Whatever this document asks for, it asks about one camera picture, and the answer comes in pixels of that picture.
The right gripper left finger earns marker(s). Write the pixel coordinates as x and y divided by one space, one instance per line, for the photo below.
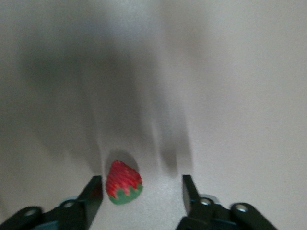
79 213

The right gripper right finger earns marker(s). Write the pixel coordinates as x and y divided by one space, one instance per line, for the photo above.
206 218

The red strawberry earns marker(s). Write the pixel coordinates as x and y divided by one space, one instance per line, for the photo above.
122 179

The brown table mat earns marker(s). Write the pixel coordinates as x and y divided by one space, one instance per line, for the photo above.
216 72

